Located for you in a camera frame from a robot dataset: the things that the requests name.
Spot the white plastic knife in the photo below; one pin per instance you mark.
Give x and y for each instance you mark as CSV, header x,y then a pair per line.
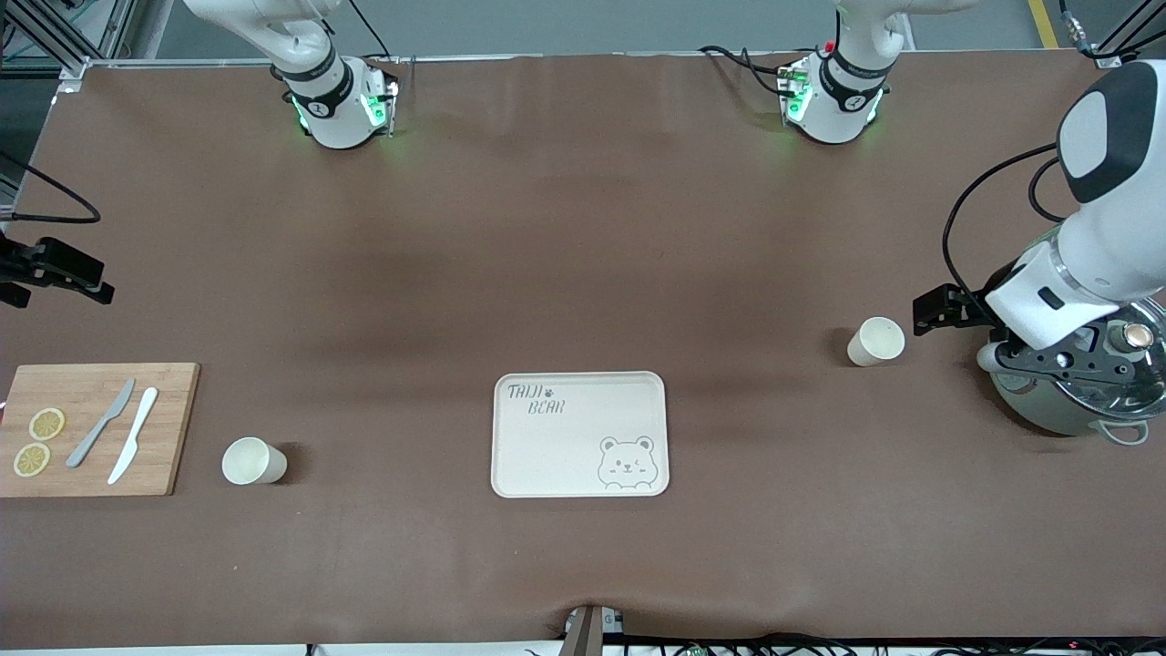
x,y
135,435

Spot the grey camera stand post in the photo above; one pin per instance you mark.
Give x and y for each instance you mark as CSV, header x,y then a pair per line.
x,y
588,633

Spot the aluminium frame corner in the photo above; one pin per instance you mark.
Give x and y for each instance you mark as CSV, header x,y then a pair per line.
x,y
73,71
1109,60

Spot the grey-green electric pot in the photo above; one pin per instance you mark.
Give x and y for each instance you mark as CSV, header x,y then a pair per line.
x,y
1038,410

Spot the lemon slice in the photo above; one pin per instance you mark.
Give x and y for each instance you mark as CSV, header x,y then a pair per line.
x,y
32,459
46,424

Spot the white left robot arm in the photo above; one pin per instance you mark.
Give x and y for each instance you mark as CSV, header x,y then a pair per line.
x,y
838,100

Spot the brown table cover mat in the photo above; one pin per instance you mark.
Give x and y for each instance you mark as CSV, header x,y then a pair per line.
x,y
583,228

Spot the cream tray with bear print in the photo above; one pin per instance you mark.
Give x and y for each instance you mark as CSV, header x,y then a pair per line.
x,y
565,446

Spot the glass pot lid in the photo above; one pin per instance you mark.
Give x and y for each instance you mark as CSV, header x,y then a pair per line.
x,y
1143,375

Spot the grey plastic knife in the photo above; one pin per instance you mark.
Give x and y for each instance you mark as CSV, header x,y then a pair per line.
x,y
96,428

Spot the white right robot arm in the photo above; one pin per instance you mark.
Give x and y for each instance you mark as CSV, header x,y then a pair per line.
x,y
332,100

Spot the wooden cutting board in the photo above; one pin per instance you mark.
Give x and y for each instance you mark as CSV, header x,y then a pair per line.
x,y
178,428

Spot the white plastic cup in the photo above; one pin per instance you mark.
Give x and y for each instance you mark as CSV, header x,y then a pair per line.
x,y
253,461
876,343

